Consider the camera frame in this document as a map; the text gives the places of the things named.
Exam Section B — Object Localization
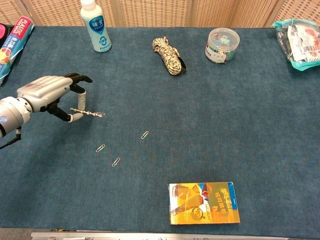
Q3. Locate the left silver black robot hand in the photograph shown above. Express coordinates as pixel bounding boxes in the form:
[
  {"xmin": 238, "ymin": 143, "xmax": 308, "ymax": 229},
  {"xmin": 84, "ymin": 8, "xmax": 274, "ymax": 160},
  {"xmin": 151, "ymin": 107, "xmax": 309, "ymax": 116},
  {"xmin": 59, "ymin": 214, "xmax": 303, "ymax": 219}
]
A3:
[{"xmin": 16, "ymin": 72, "xmax": 93, "ymax": 124}]

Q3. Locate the metal magnetic rod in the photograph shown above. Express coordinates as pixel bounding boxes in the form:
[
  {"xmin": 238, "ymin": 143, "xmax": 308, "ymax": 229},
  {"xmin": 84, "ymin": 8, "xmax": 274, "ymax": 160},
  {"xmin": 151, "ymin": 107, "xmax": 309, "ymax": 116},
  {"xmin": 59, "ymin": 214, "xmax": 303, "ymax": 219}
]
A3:
[{"xmin": 70, "ymin": 107, "xmax": 106, "ymax": 119}]

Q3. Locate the blue plastic wrap box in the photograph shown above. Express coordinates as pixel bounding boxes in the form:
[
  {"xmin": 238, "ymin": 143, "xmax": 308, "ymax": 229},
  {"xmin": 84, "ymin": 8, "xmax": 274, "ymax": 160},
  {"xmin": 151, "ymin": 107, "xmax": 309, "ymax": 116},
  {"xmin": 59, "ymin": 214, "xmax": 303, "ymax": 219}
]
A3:
[{"xmin": 0, "ymin": 16, "xmax": 35, "ymax": 86}]

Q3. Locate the pink black object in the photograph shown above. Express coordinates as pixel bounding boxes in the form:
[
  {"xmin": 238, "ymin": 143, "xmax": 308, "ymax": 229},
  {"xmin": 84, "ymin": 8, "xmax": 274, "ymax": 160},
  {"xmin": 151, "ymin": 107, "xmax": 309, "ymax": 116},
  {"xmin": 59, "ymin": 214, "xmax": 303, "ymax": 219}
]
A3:
[{"xmin": 0, "ymin": 22, "xmax": 10, "ymax": 48}]

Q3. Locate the white drink bottle blue label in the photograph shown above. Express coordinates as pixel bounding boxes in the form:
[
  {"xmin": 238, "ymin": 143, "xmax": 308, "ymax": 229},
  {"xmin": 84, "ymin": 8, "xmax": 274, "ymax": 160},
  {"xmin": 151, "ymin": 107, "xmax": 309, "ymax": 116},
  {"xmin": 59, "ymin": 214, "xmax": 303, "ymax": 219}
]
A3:
[{"xmin": 79, "ymin": 0, "xmax": 113, "ymax": 53}]

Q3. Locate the wicker folding screen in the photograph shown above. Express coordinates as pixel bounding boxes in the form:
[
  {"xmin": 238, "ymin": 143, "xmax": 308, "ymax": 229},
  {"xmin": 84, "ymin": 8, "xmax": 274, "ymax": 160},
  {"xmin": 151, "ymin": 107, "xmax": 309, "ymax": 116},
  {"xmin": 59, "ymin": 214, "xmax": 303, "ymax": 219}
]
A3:
[{"xmin": 0, "ymin": 0, "xmax": 320, "ymax": 28}]

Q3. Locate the teal felt table mat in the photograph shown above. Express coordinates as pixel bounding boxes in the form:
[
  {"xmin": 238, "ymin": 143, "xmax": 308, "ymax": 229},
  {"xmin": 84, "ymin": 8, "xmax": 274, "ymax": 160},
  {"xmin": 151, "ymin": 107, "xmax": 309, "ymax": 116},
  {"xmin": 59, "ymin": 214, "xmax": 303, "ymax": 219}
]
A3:
[{"xmin": 0, "ymin": 24, "xmax": 320, "ymax": 232}]

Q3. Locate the clear jar of binder clips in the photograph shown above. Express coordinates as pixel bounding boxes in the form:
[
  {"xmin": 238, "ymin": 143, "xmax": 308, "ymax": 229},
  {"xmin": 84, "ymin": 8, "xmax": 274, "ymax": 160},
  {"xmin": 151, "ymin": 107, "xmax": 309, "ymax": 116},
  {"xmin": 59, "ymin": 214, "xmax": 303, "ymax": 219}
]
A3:
[{"xmin": 204, "ymin": 27, "xmax": 241, "ymax": 65}]

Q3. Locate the yellow snack box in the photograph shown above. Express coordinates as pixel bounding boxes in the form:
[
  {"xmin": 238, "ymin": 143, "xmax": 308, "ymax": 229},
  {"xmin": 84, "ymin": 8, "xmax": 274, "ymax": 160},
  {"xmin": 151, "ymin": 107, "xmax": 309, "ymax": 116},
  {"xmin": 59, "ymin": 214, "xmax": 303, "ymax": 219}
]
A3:
[{"xmin": 168, "ymin": 181, "xmax": 241, "ymax": 225}]

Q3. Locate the teal white snack bag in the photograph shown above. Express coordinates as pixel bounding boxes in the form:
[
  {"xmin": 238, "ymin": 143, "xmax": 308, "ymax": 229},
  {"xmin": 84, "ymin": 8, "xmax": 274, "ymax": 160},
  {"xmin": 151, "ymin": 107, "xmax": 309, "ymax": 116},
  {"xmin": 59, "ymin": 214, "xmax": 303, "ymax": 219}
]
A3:
[{"xmin": 271, "ymin": 18, "xmax": 320, "ymax": 72}]

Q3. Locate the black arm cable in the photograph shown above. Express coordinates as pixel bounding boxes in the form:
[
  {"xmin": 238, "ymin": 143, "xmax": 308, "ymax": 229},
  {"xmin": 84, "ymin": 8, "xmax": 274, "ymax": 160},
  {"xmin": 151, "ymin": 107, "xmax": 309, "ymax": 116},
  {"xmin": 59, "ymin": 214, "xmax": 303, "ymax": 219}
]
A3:
[{"xmin": 0, "ymin": 127, "xmax": 22, "ymax": 150}]

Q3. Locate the beige black rope bundle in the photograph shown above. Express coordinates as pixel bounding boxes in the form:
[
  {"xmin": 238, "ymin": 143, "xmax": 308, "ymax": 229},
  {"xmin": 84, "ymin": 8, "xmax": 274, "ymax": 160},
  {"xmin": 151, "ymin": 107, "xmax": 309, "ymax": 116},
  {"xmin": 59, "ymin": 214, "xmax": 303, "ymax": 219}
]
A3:
[{"xmin": 152, "ymin": 36, "xmax": 187, "ymax": 76}]

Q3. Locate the aluminium rail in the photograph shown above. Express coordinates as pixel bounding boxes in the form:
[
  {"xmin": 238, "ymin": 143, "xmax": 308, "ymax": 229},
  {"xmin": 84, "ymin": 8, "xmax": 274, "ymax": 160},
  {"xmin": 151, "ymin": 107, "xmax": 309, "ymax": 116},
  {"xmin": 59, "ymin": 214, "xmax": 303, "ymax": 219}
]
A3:
[{"xmin": 31, "ymin": 231, "xmax": 291, "ymax": 240}]

